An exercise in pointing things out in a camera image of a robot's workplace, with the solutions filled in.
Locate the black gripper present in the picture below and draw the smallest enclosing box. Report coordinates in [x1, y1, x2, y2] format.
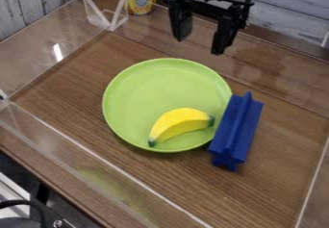
[166, 0, 254, 55]

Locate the green round plate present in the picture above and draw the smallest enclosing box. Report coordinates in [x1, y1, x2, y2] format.
[102, 58, 233, 153]

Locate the yellow toy banana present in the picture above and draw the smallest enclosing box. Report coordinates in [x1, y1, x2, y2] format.
[149, 108, 214, 147]

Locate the clear acrylic corner bracket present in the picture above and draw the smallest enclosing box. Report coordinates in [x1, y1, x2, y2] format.
[82, 0, 129, 32]

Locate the clear acrylic front wall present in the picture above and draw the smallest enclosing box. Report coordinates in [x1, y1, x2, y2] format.
[0, 100, 213, 228]

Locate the black curved cable bottom-left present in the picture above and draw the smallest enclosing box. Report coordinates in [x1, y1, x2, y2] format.
[0, 199, 50, 228]

